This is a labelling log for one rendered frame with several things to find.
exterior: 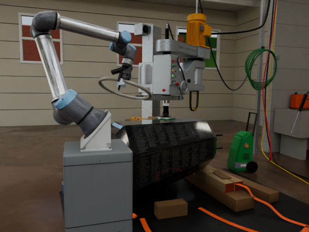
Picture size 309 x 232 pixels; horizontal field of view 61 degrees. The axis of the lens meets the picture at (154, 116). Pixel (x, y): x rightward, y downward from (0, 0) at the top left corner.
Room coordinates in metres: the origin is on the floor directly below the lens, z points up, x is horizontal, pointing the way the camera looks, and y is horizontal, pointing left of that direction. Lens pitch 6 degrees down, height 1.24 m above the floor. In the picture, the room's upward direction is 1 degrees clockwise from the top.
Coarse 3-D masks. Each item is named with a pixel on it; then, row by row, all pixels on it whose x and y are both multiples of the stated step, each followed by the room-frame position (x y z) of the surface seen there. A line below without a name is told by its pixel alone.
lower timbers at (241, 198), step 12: (216, 168) 3.51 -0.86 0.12; (192, 180) 3.21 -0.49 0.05; (216, 192) 2.75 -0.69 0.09; (228, 192) 2.64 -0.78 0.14; (240, 192) 2.64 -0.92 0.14; (252, 192) 2.84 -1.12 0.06; (264, 192) 2.70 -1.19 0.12; (276, 192) 2.71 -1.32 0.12; (228, 204) 2.56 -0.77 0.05; (240, 204) 2.48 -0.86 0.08; (252, 204) 2.54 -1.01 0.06
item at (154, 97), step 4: (136, 96) 2.54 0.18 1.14; (140, 96) 2.59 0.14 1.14; (144, 96) 2.47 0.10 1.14; (152, 96) 2.57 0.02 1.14; (156, 96) 2.62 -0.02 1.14; (160, 96) 2.68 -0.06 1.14; (164, 96) 2.74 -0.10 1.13; (168, 96) 2.80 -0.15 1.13; (172, 96) 2.87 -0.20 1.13; (176, 96) 2.93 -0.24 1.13; (144, 100) 2.47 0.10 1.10
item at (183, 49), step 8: (160, 40) 2.76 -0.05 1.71; (168, 40) 2.75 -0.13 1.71; (160, 48) 2.76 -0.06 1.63; (168, 48) 2.75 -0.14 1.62; (176, 48) 2.82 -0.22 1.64; (184, 48) 2.96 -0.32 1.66; (192, 48) 3.10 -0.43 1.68; (200, 48) 3.24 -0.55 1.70; (184, 56) 3.20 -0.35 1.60; (192, 56) 3.19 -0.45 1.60; (200, 56) 3.25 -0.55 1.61; (208, 56) 3.43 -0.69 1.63
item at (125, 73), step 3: (126, 66) 2.14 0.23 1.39; (129, 66) 2.14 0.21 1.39; (126, 69) 2.14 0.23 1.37; (129, 69) 2.13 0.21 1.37; (120, 72) 2.11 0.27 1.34; (123, 72) 2.11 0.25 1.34; (126, 72) 2.10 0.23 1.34; (129, 72) 2.10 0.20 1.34; (123, 75) 2.11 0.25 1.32; (126, 75) 2.11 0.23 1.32; (129, 75) 2.13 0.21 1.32; (123, 78) 2.13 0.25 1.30; (126, 78) 2.10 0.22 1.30; (129, 78) 2.13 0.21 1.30
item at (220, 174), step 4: (204, 168) 3.08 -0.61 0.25; (208, 168) 3.08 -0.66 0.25; (204, 172) 2.96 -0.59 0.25; (208, 172) 2.94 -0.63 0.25; (212, 172) 2.97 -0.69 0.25; (216, 172) 2.96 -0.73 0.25; (220, 172) 2.96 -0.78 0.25; (220, 176) 2.82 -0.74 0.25; (224, 176) 2.82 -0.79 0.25; (228, 176) 2.82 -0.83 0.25
